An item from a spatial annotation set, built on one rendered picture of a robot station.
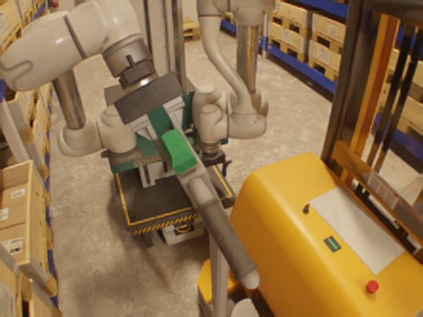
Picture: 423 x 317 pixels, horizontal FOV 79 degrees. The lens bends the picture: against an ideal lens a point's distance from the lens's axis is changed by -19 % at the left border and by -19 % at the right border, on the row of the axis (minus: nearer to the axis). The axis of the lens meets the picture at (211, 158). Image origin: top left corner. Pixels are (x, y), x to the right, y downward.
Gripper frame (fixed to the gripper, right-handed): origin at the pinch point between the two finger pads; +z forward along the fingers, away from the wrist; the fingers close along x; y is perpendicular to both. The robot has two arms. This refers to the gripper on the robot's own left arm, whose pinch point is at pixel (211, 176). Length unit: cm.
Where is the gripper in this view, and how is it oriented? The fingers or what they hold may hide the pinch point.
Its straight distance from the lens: 152.8
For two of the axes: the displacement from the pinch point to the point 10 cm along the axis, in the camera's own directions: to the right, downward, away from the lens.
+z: 0.2, 7.7, 6.4
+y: 3.6, 5.9, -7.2
